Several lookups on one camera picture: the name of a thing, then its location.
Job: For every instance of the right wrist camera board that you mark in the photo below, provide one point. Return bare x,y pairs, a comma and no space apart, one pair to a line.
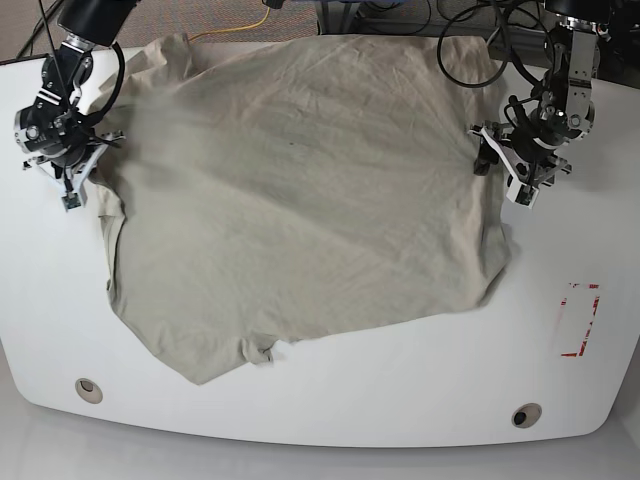
74,199

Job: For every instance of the red tape rectangle marking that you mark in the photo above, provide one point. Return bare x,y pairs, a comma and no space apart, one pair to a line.
577,314

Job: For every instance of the beige grey t-shirt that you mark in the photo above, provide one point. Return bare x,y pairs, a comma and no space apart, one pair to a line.
309,188

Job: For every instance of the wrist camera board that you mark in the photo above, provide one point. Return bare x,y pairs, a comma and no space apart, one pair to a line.
521,193
74,199

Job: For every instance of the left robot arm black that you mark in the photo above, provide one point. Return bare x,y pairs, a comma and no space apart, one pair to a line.
559,108

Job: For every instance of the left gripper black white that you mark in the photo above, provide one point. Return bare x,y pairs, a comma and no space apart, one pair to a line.
518,153

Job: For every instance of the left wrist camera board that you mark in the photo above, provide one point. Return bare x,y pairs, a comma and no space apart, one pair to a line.
521,193

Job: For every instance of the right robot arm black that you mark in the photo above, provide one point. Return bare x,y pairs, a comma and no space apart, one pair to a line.
62,141

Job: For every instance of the left table cable grommet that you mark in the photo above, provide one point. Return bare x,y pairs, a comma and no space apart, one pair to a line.
89,391

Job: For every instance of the table cable grommet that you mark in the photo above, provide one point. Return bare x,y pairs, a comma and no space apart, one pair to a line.
526,416
89,391

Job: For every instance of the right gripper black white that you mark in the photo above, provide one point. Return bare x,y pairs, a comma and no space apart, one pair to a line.
69,171

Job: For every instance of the right table cable grommet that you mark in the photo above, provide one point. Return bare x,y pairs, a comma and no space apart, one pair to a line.
526,416

